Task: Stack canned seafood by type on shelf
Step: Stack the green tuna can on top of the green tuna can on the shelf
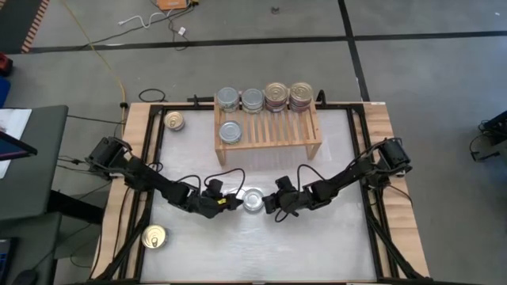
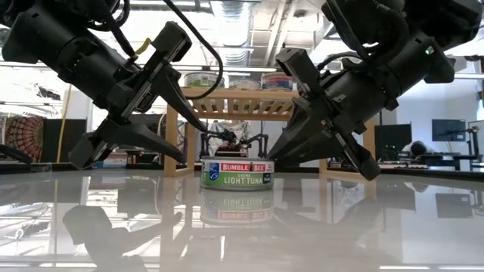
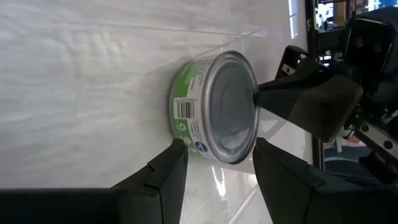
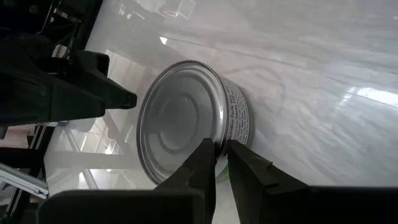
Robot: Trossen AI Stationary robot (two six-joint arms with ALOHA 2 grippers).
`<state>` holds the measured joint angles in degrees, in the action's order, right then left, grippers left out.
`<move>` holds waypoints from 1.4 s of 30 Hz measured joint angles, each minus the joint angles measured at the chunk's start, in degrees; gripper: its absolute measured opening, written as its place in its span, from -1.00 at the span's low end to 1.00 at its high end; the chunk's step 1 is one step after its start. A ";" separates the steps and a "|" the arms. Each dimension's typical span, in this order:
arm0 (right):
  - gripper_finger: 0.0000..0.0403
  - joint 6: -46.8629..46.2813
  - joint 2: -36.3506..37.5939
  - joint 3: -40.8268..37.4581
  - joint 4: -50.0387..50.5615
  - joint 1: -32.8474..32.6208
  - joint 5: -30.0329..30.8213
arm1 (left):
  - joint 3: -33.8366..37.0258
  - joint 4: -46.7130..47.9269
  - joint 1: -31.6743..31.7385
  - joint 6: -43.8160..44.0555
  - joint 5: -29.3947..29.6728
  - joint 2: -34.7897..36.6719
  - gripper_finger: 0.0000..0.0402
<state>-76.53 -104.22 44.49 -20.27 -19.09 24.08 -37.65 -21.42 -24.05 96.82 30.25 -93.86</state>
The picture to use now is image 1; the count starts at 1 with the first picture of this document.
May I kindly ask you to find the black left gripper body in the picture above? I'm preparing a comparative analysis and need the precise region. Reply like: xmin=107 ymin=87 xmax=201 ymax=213
xmin=189 ymin=193 xmax=231 ymax=219

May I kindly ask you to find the grey desk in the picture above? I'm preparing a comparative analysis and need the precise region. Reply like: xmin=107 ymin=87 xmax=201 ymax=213
xmin=0 ymin=104 xmax=71 ymax=222

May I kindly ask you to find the dark tilted monitor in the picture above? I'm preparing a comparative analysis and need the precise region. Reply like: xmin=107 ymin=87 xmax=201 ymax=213
xmin=0 ymin=130 xmax=39 ymax=162

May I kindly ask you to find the white paper sheet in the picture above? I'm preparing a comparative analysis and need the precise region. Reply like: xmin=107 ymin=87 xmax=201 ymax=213
xmin=0 ymin=108 xmax=33 ymax=138

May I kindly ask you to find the red floor object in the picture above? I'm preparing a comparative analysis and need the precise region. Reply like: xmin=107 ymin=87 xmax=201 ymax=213
xmin=0 ymin=53 xmax=14 ymax=78

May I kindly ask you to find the white floor cable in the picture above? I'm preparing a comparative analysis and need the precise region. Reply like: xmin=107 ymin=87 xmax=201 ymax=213
xmin=117 ymin=10 xmax=176 ymax=29

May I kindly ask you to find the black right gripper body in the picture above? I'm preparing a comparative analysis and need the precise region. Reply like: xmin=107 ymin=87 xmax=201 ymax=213
xmin=273 ymin=185 xmax=314 ymax=215

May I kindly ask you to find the wooden slatted shelf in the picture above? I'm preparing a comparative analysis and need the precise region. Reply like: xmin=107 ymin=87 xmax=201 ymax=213
xmin=213 ymin=98 xmax=323 ymax=166

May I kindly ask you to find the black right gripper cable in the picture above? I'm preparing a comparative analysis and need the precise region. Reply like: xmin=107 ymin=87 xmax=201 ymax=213
xmin=274 ymin=164 xmax=330 ymax=223

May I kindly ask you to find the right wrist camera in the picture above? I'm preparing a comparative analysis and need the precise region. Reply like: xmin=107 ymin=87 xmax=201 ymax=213
xmin=276 ymin=176 xmax=295 ymax=194

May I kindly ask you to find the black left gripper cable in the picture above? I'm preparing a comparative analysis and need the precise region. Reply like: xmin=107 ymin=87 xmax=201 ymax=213
xmin=173 ymin=168 xmax=246 ymax=199

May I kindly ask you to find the black computer mouse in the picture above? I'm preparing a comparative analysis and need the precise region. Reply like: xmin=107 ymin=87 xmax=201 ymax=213
xmin=11 ymin=268 xmax=40 ymax=285

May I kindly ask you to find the black equipment with cables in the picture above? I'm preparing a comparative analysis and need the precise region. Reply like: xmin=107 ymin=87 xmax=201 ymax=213
xmin=469 ymin=109 xmax=507 ymax=163

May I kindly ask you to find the black cable loop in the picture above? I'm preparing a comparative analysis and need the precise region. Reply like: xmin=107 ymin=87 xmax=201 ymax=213
xmin=138 ymin=88 xmax=168 ymax=103

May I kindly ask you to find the yellow cable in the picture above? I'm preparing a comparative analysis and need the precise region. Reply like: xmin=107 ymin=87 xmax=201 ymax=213
xmin=59 ymin=0 xmax=128 ymax=103

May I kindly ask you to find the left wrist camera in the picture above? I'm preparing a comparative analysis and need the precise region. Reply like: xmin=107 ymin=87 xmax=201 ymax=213
xmin=208 ymin=178 xmax=225 ymax=196

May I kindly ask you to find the dark keyboard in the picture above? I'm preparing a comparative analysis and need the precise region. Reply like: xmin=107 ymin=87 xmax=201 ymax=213
xmin=0 ymin=236 xmax=20 ymax=285

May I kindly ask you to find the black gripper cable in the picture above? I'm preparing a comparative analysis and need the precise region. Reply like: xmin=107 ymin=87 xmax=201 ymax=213
xmin=173 ymin=168 xmax=246 ymax=199
xmin=274 ymin=164 xmax=330 ymax=223

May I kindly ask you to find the black mat orange edge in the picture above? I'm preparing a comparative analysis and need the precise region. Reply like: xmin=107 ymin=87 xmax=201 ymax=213
xmin=0 ymin=0 xmax=51 ymax=55

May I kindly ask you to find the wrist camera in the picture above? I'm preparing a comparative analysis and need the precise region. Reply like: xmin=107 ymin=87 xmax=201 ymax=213
xmin=208 ymin=178 xmax=225 ymax=196
xmin=276 ymin=176 xmax=295 ymax=194

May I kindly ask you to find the blue floor object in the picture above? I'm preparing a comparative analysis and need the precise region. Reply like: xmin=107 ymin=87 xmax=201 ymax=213
xmin=0 ymin=77 xmax=11 ymax=108

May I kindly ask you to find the black desk bar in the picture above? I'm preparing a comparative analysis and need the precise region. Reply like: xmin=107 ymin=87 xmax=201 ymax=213
xmin=47 ymin=189 xmax=106 ymax=225

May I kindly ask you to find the orange floor box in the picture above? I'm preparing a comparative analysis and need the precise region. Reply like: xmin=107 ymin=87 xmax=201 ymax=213
xmin=156 ymin=0 xmax=189 ymax=11

